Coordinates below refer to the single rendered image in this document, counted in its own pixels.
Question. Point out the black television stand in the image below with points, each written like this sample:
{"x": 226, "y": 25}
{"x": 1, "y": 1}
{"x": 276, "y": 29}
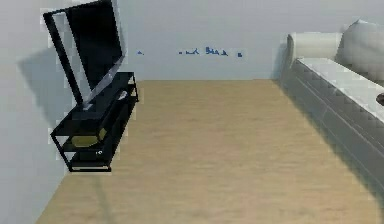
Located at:
{"x": 100, "y": 126}

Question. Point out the black flat television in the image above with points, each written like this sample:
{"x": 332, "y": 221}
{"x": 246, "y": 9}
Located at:
{"x": 95, "y": 50}

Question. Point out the grey bed with white sheet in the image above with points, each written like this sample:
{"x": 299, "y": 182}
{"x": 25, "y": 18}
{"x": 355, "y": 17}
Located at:
{"x": 336, "y": 96}

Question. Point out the white pillow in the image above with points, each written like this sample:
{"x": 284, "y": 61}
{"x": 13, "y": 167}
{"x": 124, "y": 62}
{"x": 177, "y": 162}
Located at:
{"x": 365, "y": 46}

